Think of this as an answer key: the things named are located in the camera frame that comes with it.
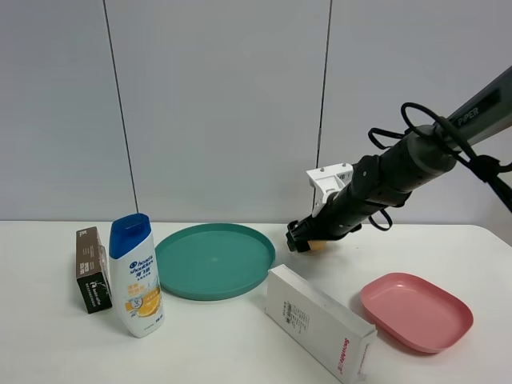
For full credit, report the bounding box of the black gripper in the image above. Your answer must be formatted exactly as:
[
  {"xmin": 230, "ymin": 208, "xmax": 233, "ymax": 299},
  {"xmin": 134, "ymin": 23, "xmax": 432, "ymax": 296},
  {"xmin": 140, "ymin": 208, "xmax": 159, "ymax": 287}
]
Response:
[{"xmin": 286, "ymin": 186, "xmax": 381, "ymax": 253}]

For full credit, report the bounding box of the orange round fruit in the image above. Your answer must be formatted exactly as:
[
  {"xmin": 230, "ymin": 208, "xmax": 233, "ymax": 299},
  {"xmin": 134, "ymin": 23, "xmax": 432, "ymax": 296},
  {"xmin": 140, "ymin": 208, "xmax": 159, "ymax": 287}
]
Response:
[{"xmin": 308, "ymin": 241, "xmax": 328, "ymax": 252}]

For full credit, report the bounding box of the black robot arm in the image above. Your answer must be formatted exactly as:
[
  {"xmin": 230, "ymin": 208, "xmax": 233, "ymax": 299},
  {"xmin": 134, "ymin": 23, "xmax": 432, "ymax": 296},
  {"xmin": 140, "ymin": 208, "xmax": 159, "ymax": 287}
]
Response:
[{"xmin": 286, "ymin": 70, "xmax": 511, "ymax": 253}]

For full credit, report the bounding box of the round green plate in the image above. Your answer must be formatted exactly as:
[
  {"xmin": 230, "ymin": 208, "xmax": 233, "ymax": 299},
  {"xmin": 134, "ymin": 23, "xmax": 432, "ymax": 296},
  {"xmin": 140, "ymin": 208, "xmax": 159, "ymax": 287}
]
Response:
[{"xmin": 155, "ymin": 223, "xmax": 276, "ymax": 301}]

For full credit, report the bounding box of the long white carton box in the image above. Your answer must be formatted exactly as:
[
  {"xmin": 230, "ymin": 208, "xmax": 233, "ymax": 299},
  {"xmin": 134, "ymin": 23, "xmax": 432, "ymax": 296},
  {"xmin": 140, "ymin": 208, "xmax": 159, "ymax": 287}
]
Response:
[{"xmin": 265, "ymin": 265, "xmax": 377, "ymax": 383}]

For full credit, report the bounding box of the pink rectangular plate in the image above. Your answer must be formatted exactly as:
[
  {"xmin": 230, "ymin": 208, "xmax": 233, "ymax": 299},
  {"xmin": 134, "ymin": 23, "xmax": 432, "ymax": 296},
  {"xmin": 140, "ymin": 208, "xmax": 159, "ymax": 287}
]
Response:
[{"xmin": 359, "ymin": 272, "xmax": 474, "ymax": 354}]

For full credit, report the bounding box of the white blue-capped shampoo bottle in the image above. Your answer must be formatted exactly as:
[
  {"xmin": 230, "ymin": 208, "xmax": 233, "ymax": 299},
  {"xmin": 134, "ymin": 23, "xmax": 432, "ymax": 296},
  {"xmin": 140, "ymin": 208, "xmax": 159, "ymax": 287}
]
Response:
[{"xmin": 108, "ymin": 213, "xmax": 165, "ymax": 338}]

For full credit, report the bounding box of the brown and black box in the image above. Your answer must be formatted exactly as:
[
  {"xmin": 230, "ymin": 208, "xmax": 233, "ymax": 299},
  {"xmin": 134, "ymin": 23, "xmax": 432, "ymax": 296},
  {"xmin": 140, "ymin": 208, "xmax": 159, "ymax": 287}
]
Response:
[{"xmin": 75, "ymin": 226, "xmax": 112, "ymax": 314}]

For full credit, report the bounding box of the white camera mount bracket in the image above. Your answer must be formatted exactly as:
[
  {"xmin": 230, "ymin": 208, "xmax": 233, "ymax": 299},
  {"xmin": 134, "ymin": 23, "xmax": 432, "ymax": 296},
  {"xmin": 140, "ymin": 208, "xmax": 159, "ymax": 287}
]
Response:
[{"xmin": 306, "ymin": 163, "xmax": 354, "ymax": 218}]

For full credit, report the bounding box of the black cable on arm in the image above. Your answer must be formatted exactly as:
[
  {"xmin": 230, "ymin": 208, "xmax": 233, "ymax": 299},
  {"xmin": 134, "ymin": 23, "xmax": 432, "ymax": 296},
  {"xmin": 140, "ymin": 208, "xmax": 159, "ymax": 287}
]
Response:
[{"xmin": 368, "ymin": 102, "xmax": 512, "ymax": 232}]

